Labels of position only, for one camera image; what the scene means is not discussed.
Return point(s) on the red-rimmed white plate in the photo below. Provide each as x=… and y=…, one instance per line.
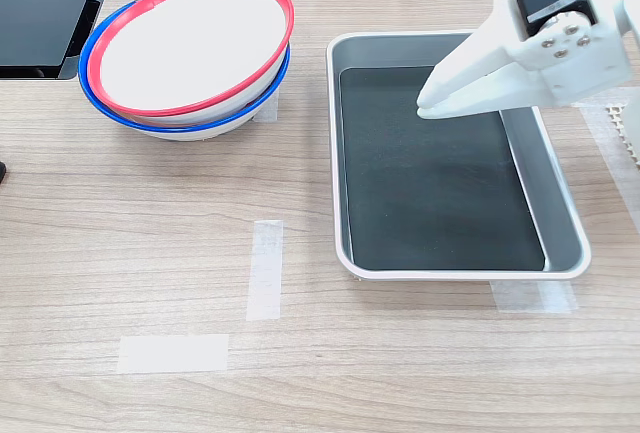
x=195, y=48

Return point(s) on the pale perforated plate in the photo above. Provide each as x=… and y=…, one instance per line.
x=617, y=118

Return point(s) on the steel tray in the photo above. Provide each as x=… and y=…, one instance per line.
x=550, y=178

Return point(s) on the black mat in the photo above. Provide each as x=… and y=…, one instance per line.
x=430, y=193

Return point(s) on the short white tape strip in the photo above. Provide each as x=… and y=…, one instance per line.
x=267, y=108

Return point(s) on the blue-rimmed white plate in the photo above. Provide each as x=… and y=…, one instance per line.
x=190, y=133

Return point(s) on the long narrow white tape strip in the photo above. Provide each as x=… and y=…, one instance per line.
x=266, y=268

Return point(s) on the wide white tape strip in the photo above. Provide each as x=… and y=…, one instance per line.
x=172, y=353

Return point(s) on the black flat electronic device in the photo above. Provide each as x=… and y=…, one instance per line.
x=35, y=18

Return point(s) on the small black object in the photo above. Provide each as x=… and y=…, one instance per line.
x=2, y=173

